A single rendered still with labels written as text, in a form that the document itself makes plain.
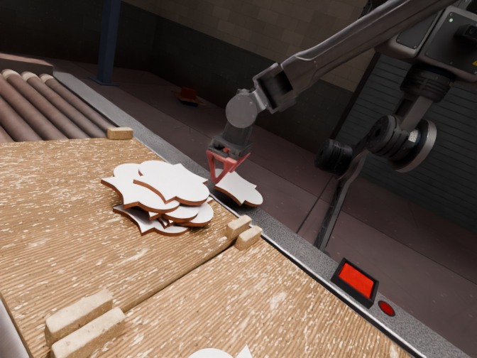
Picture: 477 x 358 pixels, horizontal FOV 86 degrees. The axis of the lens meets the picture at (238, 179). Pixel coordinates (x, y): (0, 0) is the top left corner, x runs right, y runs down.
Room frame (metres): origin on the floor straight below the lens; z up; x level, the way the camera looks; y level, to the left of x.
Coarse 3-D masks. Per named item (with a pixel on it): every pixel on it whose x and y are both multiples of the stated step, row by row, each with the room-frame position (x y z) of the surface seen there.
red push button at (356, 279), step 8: (344, 264) 0.43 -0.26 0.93; (344, 272) 0.41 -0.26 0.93; (352, 272) 0.42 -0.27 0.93; (344, 280) 0.38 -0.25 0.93; (352, 280) 0.39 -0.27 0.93; (360, 280) 0.40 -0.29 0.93; (368, 280) 0.41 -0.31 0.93; (360, 288) 0.38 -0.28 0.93; (368, 288) 0.39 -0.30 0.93; (368, 296) 0.37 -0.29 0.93
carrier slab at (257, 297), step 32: (224, 256) 0.32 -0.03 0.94; (256, 256) 0.35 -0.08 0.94; (192, 288) 0.24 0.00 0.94; (224, 288) 0.26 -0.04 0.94; (256, 288) 0.28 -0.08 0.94; (288, 288) 0.30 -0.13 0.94; (320, 288) 0.33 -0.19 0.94; (128, 320) 0.17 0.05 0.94; (160, 320) 0.18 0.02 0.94; (192, 320) 0.20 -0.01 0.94; (224, 320) 0.21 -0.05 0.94; (256, 320) 0.23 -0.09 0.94; (288, 320) 0.25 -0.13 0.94; (320, 320) 0.27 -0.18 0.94; (352, 320) 0.29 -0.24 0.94; (96, 352) 0.13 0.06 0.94; (128, 352) 0.14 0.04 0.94; (160, 352) 0.15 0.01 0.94; (192, 352) 0.16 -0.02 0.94; (256, 352) 0.19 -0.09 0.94; (288, 352) 0.20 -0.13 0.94; (320, 352) 0.22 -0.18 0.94; (352, 352) 0.24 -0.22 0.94; (384, 352) 0.26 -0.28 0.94
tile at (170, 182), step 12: (144, 168) 0.38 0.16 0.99; (156, 168) 0.40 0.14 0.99; (168, 168) 0.42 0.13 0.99; (180, 168) 0.43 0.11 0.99; (144, 180) 0.35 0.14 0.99; (156, 180) 0.36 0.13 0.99; (168, 180) 0.38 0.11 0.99; (180, 180) 0.39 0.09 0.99; (192, 180) 0.41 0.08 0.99; (204, 180) 0.42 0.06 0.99; (156, 192) 0.34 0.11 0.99; (168, 192) 0.34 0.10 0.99; (180, 192) 0.35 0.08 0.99; (192, 192) 0.37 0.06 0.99; (204, 192) 0.38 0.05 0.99; (192, 204) 0.35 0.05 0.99
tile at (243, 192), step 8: (216, 176) 0.53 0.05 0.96; (224, 176) 0.54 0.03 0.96; (232, 176) 0.57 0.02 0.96; (216, 184) 0.49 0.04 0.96; (224, 184) 0.51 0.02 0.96; (232, 184) 0.53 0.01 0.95; (240, 184) 0.55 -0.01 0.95; (248, 184) 0.57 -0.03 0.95; (224, 192) 0.49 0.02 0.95; (232, 192) 0.49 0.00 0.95; (240, 192) 0.51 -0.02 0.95; (248, 192) 0.53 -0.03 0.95; (256, 192) 0.55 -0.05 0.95; (240, 200) 0.48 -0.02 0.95; (248, 200) 0.50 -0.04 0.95; (256, 200) 0.52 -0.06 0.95
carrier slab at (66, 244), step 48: (0, 144) 0.37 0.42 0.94; (48, 144) 0.43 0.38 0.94; (96, 144) 0.50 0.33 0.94; (0, 192) 0.27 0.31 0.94; (48, 192) 0.31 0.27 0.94; (96, 192) 0.35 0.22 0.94; (0, 240) 0.20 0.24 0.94; (48, 240) 0.23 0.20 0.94; (96, 240) 0.25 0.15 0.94; (144, 240) 0.29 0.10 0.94; (192, 240) 0.33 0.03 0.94; (0, 288) 0.15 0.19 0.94; (48, 288) 0.17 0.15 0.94; (96, 288) 0.19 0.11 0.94; (144, 288) 0.21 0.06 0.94
